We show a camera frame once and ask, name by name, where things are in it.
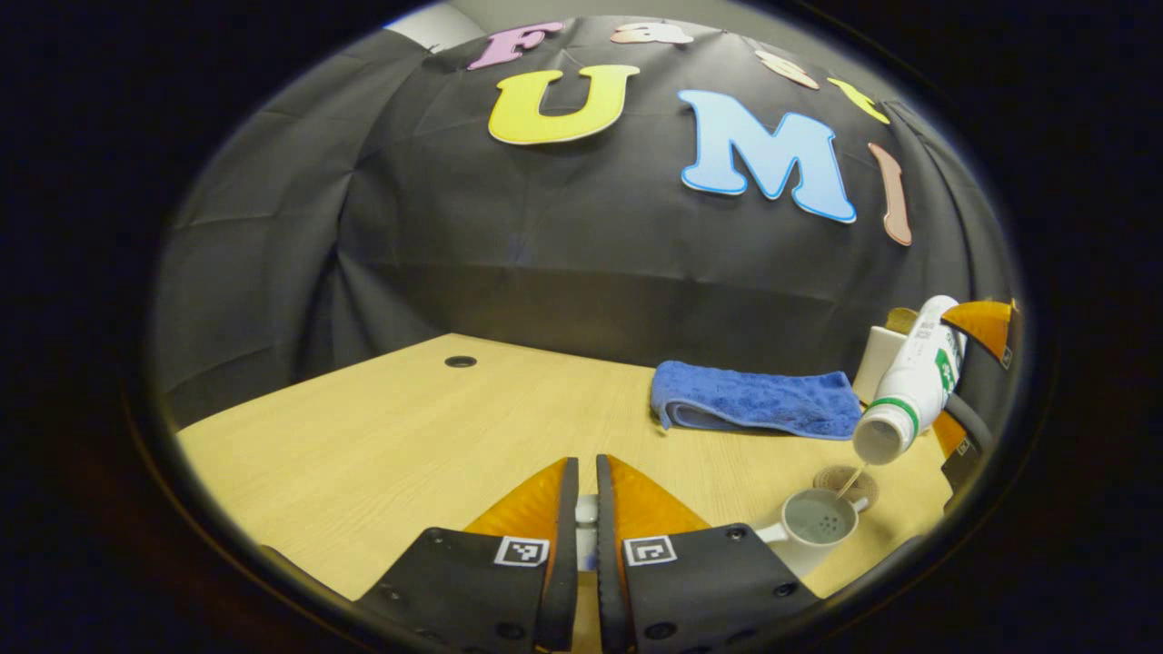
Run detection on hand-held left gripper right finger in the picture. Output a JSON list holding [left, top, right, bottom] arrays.
[[595, 454, 823, 653]]

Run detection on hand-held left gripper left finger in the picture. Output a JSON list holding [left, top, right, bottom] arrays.
[[354, 457, 580, 653]]

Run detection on white green-label water bottle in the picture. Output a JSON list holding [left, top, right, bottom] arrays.
[[852, 295, 966, 466]]

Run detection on round cork coaster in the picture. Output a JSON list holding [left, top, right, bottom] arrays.
[[813, 465, 880, 510]]

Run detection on white ceramic teacup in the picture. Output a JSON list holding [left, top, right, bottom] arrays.
[[754, 488, 870, 579]]

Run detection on white toaster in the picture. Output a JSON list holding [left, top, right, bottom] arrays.
[[852, 325, 910, 407]]

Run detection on blue folded towel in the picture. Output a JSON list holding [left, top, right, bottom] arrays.
[[650, 361, 863, 441]]

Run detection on black backdrop cloth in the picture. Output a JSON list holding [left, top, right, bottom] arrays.
[[150, 16, 1019, 428]]

